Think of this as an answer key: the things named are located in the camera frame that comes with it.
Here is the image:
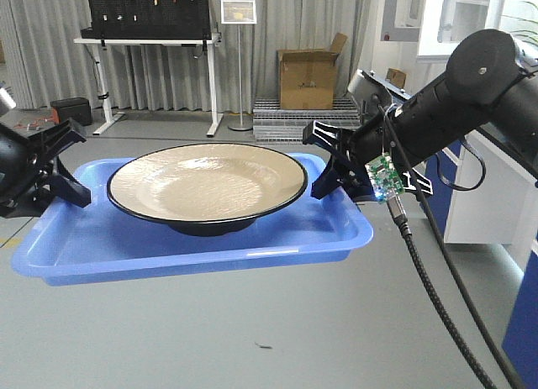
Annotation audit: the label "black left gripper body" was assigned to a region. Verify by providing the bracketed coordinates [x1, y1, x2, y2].
[1, 130, 52, 217]

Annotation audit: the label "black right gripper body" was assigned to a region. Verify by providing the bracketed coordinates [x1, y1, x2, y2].
[345, 107, 433, 202]

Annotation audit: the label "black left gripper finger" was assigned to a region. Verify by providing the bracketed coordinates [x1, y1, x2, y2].
[29, 118, 87, 154]
[50, 155, 92, 207]

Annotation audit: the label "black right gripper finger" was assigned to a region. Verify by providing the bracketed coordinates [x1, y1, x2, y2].
[311, 155, 357, 199]
[302, 120, 355, 152]

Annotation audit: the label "blue plastic tray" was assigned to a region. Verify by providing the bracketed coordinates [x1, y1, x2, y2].
[12, 158, 373, 286]

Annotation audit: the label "beige plate with black rim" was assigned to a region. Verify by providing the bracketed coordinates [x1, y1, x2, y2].
[107, 143, 308, 236]

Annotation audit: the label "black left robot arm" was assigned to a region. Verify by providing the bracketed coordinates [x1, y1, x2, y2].
[1, 118, 92, 218]

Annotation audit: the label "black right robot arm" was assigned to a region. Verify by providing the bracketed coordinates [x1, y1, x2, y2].
[303, 29, 537, 201]

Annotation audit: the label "white and blue cabinet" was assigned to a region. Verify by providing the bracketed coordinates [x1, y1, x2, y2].
[427, 132, 537, 388]

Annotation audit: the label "black box on floor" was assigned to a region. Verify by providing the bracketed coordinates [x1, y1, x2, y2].
[50, 97, 93, 126]

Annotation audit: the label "stacked metal grates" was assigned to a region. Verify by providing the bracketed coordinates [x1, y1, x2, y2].
[253, 97, 359, 143]

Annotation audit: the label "green circuit board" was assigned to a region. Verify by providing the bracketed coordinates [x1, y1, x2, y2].
[365, 152, 404, 202]

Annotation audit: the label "open cardboard box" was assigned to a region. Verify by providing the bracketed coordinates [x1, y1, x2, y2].
[277, 33, 348, 110]

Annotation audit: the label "white standing desk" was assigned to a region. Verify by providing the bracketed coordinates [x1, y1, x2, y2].
[73, 33, 224, 138]

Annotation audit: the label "black pegboard panel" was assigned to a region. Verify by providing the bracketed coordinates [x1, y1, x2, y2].
[81, 0, 212, 40]

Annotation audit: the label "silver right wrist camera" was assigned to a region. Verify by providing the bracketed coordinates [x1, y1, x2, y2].
[347, 69, 411, 107]

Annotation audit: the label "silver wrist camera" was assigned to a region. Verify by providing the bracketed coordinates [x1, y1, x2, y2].
[347, 69, 411, 107]
[0, 83, 16, 117]

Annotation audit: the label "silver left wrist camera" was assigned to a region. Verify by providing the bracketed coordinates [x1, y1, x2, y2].
[0, 83, 16, 117]

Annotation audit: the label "sign stand with frame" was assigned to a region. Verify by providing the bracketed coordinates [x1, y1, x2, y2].
[220, 0, 257, 132]

